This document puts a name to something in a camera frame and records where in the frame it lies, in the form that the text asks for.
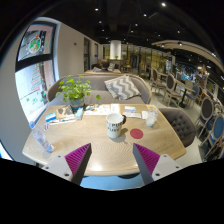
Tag clear blue-capped water bottle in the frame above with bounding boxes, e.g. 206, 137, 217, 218
29, 121, 54, 154

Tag small blue white box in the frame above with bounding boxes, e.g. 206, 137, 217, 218
44, 112, 58, 124

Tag grey curved sofa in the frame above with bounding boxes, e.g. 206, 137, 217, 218
46, 72, 153, 108

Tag grey tufted armchair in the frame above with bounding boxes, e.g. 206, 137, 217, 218
158, 106, 198, 148

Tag large printed paper leaflet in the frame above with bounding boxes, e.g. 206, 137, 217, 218
83, 103, 112, 116

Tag clear plastic cup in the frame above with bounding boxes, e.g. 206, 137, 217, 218
145, 108, 159, 128

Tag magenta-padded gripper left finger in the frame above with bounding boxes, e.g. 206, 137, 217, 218
41, 143, 93, 186

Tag small light blue box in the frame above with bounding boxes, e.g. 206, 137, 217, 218
74, 107, 84, 121

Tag small white blue leaflet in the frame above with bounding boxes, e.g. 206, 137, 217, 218
122, 105, 143, 119

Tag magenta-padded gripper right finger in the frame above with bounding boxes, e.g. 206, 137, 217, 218
132, 143, 184, 186

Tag white rectangular box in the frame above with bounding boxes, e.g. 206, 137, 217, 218
110, 103, 121, 115

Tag group of ceiling spotlights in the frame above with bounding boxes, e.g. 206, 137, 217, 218
93, 1, 218, 58

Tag grey white chevron cushion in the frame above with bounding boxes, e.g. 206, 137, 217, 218
103, 75, 142, 101

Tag group of round-backed chairs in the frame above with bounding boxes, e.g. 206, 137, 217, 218
149, 66, 224, 161

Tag flat round red coaster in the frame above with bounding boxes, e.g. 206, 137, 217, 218
129, 128, 145, 140

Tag white mug with black print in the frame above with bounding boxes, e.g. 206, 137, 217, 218
105, 112, 128, 139

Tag window with festive stickers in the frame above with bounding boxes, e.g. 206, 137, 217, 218
14, 21, 58, 121

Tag green potted plant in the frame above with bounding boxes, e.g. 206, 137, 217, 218
55, 74, 102, 113

